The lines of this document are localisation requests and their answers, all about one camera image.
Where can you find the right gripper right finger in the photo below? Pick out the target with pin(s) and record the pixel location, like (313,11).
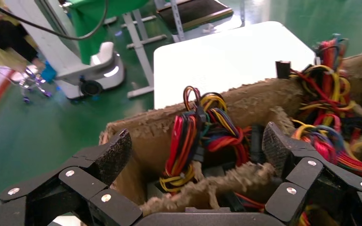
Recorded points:
(305,174)

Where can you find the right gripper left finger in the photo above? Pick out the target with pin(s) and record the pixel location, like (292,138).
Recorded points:
(84,187)

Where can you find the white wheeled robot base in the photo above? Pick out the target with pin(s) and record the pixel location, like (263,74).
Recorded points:
(99,71)

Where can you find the brown cardboard divider box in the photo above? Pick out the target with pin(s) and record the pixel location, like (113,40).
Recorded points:
(246,99)

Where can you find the green cloth covered table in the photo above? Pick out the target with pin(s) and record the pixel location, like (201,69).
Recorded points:
(90,31)

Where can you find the person in yellow top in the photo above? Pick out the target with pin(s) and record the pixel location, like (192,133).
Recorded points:
(9,40)

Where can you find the slotted metal angle rack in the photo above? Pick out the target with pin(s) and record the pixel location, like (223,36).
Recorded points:
(176,21)

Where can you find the chrome wheeled stool frame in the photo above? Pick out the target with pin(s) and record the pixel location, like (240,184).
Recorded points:
(31,81)

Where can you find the black mat with wooden frame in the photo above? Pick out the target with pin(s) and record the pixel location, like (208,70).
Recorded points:
(196,11)

